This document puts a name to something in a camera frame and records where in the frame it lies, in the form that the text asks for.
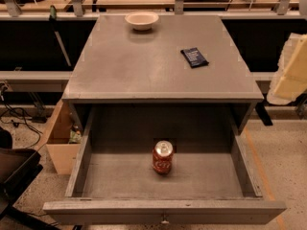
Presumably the red coke can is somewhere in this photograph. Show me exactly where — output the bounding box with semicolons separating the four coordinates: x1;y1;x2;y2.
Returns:
153;140;174;174

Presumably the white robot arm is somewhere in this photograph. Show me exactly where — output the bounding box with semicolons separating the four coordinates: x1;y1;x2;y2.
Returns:
267;34;307;105

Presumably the open grey top drawer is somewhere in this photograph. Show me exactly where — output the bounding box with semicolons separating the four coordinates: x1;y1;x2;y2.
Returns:
43;104;286;225

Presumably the metal drawer knob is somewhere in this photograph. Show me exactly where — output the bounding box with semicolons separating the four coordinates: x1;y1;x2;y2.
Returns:
160;218;170;225

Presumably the dark blue snack packet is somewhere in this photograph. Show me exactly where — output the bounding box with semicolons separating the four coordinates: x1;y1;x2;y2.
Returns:
180;48;209;68

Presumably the white bowl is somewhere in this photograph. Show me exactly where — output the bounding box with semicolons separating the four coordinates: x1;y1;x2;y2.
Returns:
125;11;159;31

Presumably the cardboard box on floor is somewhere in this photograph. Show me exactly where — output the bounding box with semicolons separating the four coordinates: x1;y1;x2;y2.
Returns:
43;101;80;175

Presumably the black floor cable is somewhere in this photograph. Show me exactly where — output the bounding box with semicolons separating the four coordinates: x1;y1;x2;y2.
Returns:
0;81;43;150

